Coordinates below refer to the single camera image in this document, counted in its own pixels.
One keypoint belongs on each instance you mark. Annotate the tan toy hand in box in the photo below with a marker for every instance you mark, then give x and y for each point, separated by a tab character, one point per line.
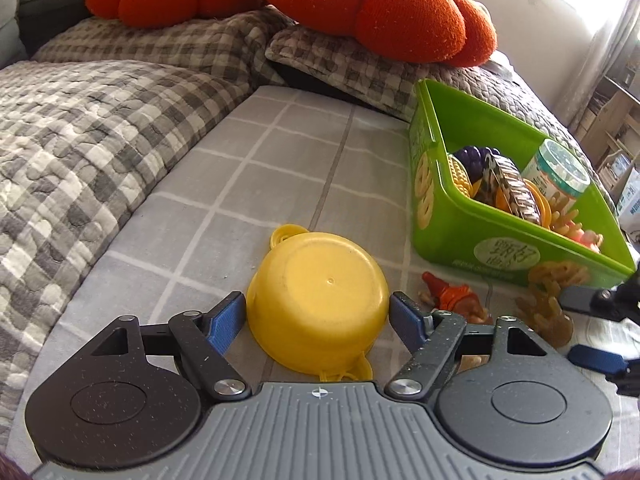
564	221

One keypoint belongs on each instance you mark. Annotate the red hat gnome figurine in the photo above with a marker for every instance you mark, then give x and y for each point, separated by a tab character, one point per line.
458	299

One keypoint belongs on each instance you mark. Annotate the yellow plastic toy bowl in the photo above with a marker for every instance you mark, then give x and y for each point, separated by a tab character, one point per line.
317	303

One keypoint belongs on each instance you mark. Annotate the pink toy figure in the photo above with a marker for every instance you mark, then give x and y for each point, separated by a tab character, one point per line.
587	238

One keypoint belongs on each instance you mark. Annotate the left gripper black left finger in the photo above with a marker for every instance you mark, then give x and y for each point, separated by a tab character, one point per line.
135	392

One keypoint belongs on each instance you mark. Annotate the purple toy grapes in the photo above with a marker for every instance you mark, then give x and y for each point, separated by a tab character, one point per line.
473	160

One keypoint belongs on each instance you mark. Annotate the grey sofa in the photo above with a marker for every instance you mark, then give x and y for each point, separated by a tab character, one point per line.
26	25

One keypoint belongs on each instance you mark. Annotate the orange pumpkin cushion right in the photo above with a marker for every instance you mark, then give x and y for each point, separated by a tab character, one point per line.
456	32

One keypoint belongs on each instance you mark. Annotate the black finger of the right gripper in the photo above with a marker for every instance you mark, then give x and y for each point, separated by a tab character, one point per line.
625	374
612	304

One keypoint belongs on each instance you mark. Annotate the wooden desk shelf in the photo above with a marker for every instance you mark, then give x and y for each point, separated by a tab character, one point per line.
609	134

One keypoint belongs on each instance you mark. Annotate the light grey curtain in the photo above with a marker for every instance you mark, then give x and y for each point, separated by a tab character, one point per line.
605	49

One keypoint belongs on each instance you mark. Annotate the striped toy snack pack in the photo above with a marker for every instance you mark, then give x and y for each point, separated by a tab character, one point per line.
504	176

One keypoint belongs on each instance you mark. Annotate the grey checked quilted blanket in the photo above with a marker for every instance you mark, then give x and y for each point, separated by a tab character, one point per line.
89	125

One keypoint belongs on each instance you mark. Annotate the clear lidded plastic cup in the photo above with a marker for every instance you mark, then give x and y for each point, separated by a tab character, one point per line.
554	169

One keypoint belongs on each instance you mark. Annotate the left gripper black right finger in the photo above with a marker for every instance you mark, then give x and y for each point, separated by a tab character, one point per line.
498	390

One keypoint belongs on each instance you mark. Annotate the green plastic storage box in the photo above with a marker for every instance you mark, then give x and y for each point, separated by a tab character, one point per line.
452	229

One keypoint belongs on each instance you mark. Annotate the grey grid bed sheet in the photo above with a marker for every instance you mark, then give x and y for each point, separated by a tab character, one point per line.
281	157

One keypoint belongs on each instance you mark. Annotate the grey checked pillow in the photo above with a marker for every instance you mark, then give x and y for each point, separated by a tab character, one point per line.
303	56

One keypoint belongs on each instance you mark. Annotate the tan toy hand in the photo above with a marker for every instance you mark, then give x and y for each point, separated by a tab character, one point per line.
542	313
564	221

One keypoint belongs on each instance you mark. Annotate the yellow toy corn cob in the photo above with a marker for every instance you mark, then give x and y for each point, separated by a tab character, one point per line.
459	176

